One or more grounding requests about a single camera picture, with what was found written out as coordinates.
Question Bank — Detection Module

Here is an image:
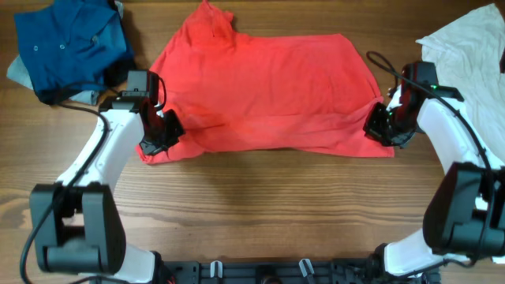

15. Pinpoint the red t-shirt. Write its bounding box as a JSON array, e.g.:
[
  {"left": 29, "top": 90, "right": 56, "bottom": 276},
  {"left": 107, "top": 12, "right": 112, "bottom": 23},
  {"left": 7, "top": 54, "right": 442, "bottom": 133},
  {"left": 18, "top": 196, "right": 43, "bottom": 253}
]
[{"left": 140, "top": 1, "right": 394, "bottom": 164}]

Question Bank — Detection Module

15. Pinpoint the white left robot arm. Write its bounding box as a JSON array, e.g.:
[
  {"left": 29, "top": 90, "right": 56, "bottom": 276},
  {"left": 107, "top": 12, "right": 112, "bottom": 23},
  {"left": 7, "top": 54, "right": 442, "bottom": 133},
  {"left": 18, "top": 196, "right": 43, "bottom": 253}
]
[{"left": 19, "top": 98, "right": 184, "bottom": 283}]

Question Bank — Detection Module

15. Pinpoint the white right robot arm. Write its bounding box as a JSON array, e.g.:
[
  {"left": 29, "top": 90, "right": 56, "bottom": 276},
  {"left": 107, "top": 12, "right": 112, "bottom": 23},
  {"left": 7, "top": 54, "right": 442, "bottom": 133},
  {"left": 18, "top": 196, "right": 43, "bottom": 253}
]
[{"left": 359, "top": 84, "right": 504, "bottom": 282}]

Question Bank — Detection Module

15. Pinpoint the black folded garment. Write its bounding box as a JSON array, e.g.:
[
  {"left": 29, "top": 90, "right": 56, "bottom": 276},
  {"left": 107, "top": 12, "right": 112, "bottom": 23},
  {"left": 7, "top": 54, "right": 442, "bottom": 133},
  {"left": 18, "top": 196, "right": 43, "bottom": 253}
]
[{"left": 31, "top": 58, "right": 136, "bottom": 105}]

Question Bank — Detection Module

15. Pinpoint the white t-shirt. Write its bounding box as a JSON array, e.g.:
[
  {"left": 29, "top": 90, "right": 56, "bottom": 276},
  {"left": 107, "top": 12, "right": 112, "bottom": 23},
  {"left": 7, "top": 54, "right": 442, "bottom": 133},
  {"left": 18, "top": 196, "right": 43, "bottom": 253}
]
[{"left": 416, "top": 4, "right": 504, "bottom": 160}]

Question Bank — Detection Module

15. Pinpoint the blue folded shirt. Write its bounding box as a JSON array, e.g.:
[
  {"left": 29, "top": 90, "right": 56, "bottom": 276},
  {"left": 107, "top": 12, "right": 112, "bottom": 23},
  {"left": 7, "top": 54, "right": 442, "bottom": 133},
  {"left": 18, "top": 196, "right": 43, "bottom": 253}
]
[{"left": 14, "top": 0, "right": 134, "bottom": 92}]

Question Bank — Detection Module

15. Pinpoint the grey folded garment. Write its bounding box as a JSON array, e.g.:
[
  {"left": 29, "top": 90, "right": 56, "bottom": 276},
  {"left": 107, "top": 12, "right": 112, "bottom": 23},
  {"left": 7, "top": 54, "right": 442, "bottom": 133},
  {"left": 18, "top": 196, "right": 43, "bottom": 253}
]
[{"left": 6, "top": 56, "right": 99, "bottom": 106}]

